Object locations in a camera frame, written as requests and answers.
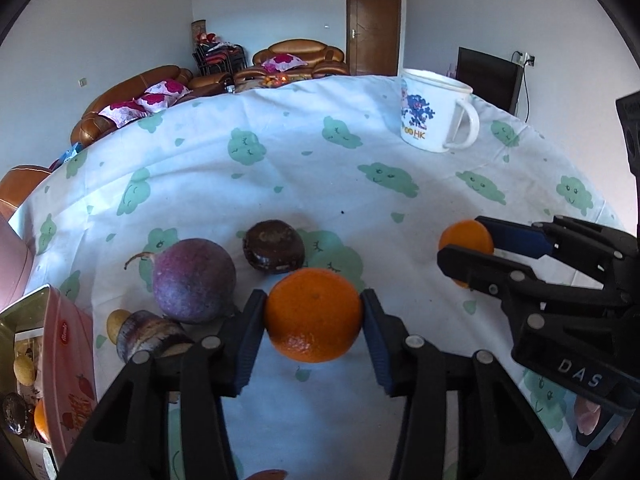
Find pink floral cushion left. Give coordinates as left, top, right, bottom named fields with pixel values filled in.
left=99, top=100, right=150, bottom=128

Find pink floral armchair cushion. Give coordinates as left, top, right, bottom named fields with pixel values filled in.
left=262, top=53, right=308, bottom=74

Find pink floral cushion right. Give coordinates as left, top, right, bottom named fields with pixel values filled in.
left=136, top=79, right=191, bottom=114

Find stacked dark chairs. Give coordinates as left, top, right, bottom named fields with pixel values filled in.
left=193, top=32, right=247, bottom=76

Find pink cookie tin box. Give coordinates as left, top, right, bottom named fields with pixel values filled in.
left=1, top=285, right=96, bottom=479

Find dark passion fruit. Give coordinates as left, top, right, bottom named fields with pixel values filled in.
left=243, top=220, right=305, bottom=274
left=1, top=392, right=34, bottom=438

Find pink electric kettle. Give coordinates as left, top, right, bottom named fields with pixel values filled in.
left=0, top=218, right=34, bottom=309

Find brown leather armchair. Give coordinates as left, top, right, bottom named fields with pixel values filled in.
left=233, top=39, right=349, bottom=84

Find white green cloud tablecloth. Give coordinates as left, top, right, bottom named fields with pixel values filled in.
left=13, top=76, right=620, bottom=470

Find person's right hand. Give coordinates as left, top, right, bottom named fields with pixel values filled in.
left=574, top=396, right=631, bottom=451

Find small yellow-brown fruit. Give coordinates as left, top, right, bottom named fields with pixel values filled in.
left=13, top=356, right=37, bottom=387

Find orange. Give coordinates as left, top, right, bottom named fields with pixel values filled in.
left=438, top=219, right=496, bottom=290
left=34, top=399, right=50, bottom=443

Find brown wooden door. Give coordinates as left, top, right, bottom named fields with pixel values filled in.
left=346, top=0, right=401, bottom=76

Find wall power socket cable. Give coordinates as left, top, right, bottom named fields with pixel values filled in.
left=510, top=50, right=536, bottom=122

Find purple round radish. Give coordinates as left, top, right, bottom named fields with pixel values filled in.
left=124, top=238, right=236, bottom=324

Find white mug blue print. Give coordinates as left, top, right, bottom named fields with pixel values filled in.
left=400, top=68, right=480, bottom=153

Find brown leather chair back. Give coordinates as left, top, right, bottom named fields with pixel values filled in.
left=0, top=165, right=51, bottom=220

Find orange front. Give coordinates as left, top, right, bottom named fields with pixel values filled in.
left=34, top=399, right=50, bottom=443

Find cut taro piece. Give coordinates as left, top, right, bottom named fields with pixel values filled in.
left=116, top=311, right=193, bottom=362

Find orange tangerine top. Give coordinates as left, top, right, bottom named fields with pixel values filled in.
left=265, top=268, right=362, bottom=364

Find blue clothes pile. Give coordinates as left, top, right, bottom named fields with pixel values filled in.
left=49, top=142, right=84, bottom=171

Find coffee table with fruit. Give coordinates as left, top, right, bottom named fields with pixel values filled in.
left=234, top=73, right=311, bottom=93

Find black television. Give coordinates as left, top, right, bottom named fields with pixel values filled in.
left=456, top=47, right=524, bottom=115

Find long brown leather sofa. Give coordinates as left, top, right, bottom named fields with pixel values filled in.
left=70, top=65, right=233, bottom=148

